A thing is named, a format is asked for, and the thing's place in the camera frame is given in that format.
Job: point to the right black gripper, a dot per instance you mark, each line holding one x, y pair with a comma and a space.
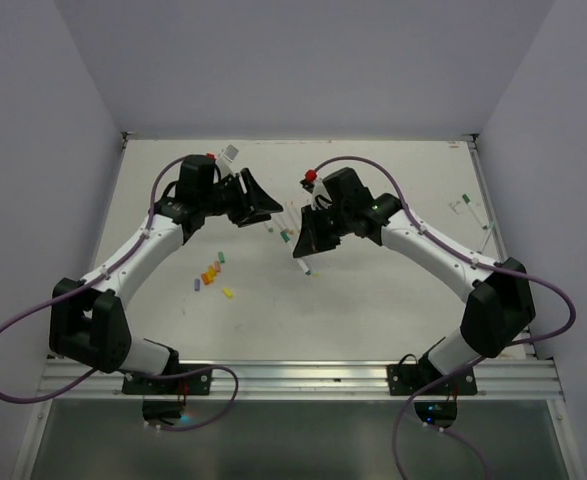
311, 237

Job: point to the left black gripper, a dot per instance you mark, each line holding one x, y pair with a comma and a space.
262, 203

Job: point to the yellow cap marker front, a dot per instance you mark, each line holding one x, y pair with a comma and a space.
289, 222

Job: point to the peach cap marker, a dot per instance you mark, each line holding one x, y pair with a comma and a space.
277, 220

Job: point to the mint cap marker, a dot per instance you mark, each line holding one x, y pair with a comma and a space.
486, 236

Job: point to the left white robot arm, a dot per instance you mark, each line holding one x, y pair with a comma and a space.
88, 320

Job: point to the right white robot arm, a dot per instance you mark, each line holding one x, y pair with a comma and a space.
497, 305

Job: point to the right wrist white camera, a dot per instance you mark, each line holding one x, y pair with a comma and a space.
313, 184

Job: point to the wrist white camera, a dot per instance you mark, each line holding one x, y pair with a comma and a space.
225, 159
313, 184

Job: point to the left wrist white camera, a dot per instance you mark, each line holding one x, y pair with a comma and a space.
225, 159

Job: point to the aluminium front rail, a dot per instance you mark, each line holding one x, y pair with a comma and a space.
325, 380

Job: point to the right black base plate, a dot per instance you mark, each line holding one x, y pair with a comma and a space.
405, 379

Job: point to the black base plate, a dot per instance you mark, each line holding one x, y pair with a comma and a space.
405, 379
181, 380

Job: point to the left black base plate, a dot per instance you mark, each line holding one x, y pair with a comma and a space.
181, 380

